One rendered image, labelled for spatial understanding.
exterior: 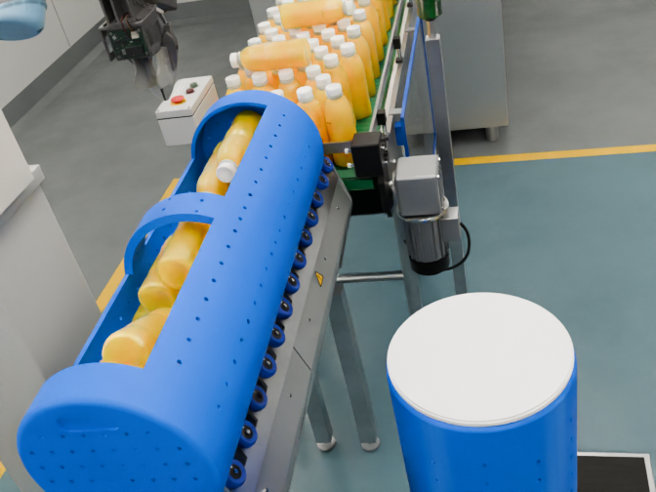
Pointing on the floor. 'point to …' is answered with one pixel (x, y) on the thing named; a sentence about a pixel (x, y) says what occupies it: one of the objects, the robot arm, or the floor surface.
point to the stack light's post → (445, 149)
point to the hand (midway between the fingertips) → (165, 91)
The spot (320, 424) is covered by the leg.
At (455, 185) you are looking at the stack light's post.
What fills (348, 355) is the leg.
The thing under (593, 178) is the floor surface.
